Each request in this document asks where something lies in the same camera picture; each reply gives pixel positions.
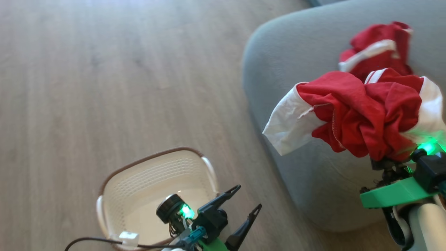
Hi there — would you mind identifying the white cable clip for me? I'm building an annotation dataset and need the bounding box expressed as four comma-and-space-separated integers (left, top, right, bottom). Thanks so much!
119, 231, 140, 248

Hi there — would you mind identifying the grey sofa section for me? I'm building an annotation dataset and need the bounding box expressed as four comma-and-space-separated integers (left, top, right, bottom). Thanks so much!
308, 0, 347, 7

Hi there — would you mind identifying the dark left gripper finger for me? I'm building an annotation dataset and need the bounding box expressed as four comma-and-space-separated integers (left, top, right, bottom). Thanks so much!
224, 204, 262, 251
198, 184, 242, 215

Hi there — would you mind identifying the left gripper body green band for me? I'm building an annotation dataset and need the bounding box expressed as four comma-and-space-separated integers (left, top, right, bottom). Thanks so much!
198, 237, 229, 251

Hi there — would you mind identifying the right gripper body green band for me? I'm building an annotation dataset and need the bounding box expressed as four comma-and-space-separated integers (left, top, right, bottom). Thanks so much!
360, 158, 437, 210

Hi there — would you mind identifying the red and white garment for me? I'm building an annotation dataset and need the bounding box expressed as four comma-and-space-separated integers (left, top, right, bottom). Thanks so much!
338, 21, 414, 83
262, 68, 446, 163

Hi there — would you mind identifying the white laundry basket brown rim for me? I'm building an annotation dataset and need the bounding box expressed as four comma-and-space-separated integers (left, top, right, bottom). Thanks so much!
96, 146, 220, 251

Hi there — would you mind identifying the left teal cable connector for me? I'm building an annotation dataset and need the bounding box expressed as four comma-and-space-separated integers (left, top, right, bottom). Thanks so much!
180, 226, 208, 247

